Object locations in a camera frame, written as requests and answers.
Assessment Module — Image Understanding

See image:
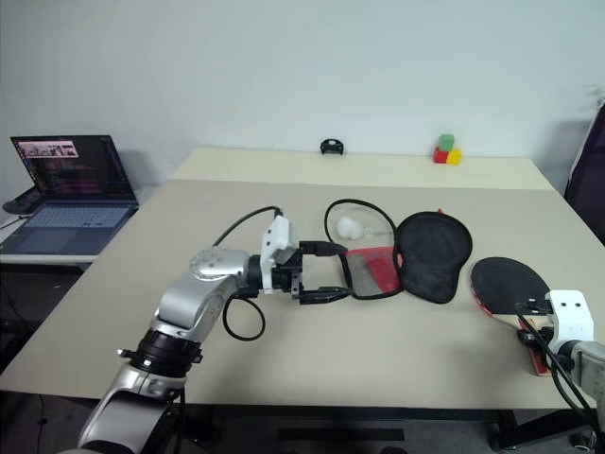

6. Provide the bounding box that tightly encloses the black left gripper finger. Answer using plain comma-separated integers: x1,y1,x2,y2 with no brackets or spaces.
298,239,349,259
298,285,354,306

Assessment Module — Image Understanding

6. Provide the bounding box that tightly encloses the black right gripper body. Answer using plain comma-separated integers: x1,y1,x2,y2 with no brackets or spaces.
531,324,562,357

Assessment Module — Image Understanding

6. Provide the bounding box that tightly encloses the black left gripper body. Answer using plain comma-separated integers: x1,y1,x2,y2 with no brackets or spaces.
272,240,309,304

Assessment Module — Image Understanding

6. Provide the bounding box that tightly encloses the white fluffy zipper pull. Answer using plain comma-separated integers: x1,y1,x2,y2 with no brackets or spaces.
335,216,369,240

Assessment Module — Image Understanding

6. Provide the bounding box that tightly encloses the black rubber table tennis paddle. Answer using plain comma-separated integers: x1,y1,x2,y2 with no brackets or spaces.
469,255,553,378

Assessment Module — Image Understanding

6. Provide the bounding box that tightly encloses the black and red paddle case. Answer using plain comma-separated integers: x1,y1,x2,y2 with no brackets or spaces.
323,198,475,305

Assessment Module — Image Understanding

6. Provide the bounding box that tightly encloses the black office chair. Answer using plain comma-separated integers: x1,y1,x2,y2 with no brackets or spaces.
562,100,605,248

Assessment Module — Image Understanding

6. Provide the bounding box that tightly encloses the dark blue open laptop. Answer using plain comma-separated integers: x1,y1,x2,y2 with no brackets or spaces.
0,134,141,256

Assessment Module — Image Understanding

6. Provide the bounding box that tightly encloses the black controller beside laptop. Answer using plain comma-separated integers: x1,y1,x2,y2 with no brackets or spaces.
1,186,43,217

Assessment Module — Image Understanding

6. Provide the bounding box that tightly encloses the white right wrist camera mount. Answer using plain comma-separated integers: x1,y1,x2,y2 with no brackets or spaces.
544,289,596,354

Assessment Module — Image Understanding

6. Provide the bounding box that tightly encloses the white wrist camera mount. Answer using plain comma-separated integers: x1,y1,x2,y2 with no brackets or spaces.
258,216,300,297
544,289,596,354

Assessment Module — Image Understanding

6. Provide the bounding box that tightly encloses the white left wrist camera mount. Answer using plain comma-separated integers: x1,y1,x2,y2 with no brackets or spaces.
258,216,300,297

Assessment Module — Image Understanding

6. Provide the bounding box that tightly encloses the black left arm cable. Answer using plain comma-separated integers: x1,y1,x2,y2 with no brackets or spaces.
210,205,285,341

